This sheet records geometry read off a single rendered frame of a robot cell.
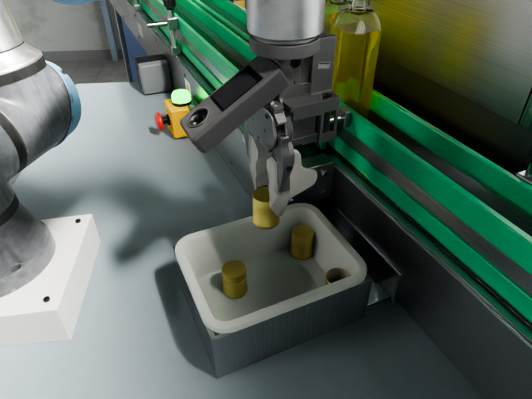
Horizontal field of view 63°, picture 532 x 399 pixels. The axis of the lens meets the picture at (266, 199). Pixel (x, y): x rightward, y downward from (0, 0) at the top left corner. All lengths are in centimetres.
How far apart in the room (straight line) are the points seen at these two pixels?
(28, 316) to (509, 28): 71
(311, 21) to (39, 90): 39
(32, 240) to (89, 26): 334
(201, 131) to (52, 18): 359
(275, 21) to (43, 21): 365
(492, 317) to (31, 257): 57
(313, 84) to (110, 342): 42
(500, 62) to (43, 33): 368
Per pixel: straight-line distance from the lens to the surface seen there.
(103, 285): 71
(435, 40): 75
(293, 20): 42
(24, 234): 66
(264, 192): 54
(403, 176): 60
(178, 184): 88
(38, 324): 64
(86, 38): 396
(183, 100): 101
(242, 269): 60
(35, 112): 66
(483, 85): 70
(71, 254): 68
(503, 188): 59
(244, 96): 43
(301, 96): 48
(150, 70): 125
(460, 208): 53
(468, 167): 62
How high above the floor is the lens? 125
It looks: 37 degrees down
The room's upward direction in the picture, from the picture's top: straight up
